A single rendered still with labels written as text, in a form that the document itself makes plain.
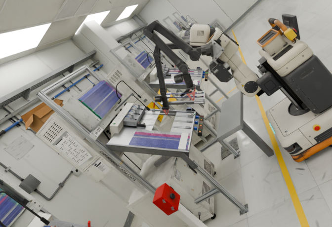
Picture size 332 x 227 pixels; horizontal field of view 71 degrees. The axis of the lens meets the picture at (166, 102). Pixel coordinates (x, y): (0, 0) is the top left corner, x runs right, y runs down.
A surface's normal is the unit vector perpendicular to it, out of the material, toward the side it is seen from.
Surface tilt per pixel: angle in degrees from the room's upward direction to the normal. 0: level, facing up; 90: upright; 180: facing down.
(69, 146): 89
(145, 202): 90
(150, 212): 90
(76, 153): 94
